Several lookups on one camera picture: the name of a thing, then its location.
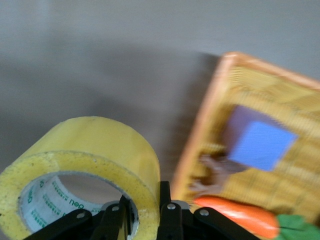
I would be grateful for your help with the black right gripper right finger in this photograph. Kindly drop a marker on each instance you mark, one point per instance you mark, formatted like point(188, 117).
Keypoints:
point(172, 217)

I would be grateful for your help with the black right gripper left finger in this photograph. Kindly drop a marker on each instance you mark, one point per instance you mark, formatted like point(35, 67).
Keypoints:
point(112, 222)

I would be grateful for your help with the yellow packing tape roll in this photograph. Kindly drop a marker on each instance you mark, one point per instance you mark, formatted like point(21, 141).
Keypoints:
point(75, 160)

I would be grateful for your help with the brown toy lion figure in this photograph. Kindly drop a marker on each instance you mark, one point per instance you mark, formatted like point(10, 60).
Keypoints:
point(217, 172)

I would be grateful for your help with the orange toy carrot green leaves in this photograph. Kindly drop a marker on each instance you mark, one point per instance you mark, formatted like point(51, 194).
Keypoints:
point(240, 215)

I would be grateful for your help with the purple foam cube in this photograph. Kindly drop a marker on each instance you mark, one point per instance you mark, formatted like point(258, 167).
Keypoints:
point(257, 145)

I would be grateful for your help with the yellow wicker basket orange rim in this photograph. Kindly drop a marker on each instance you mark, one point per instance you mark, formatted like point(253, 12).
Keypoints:
point(250, 125)

